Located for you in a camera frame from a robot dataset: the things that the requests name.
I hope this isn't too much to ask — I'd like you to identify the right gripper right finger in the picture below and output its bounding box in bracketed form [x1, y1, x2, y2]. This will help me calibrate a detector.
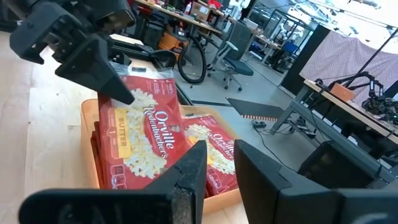
[233, 139, 398, 224]

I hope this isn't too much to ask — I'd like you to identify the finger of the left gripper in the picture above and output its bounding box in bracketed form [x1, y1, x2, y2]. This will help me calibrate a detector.
[55, 33, 137, 106]

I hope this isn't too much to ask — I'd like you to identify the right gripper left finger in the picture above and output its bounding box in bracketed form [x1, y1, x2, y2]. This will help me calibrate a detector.
[18, 139, 208, 224]

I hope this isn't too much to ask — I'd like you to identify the red butter popcorn bag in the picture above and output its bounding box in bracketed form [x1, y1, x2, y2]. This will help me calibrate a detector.
[182, 114, 240, 197]
[98, 62, 191, 191]

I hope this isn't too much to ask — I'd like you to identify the orange plastic basket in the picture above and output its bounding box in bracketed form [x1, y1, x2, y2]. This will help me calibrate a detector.
[80, 98, 243, 215]

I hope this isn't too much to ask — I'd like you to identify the black perforated computer case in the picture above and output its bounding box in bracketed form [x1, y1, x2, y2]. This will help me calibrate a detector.
[297, 139, 383, 190]

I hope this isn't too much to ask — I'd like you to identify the orange shop vacuum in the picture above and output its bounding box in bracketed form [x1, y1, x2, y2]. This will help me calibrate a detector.
[157, 26, 190, 55]

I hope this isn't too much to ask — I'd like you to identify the dark striped floor mat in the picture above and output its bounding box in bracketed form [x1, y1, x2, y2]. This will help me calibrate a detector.
[226, 97, 284, 123]

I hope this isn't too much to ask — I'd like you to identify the grey metal beam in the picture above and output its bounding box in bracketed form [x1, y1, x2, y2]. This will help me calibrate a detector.
[270, 99, 398, 184]

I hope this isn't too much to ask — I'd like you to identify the wooden workbench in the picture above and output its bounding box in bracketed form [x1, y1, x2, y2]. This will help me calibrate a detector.
[133, 0, 224, 37]

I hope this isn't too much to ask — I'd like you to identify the cardboard box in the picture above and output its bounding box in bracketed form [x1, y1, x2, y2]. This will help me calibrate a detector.
[190, 2, 211, 22]

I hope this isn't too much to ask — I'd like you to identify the wooden table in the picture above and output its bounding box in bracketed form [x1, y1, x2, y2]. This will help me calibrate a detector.
[303, 79, 398, 147]

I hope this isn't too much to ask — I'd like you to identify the black partition panel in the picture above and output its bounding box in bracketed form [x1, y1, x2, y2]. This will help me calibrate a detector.
[279, 24, 331, 96]

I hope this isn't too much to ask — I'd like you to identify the orange box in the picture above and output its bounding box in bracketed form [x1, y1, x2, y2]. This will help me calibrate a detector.
[329, 82, 357, 102]

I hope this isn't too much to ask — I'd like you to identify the grey office chair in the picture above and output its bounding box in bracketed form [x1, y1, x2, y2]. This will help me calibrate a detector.
[206, 21, 255, 93]

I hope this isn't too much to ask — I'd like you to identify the pale pink curtain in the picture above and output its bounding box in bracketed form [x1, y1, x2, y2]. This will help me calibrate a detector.
[298, 29, 398, 105]

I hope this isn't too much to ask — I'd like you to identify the black aluminium table frame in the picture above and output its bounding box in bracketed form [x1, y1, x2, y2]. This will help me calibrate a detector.
[108, 32, 195, 106]

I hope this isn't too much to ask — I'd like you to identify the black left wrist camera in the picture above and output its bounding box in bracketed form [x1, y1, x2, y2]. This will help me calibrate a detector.
[74, 0, 137, 34]

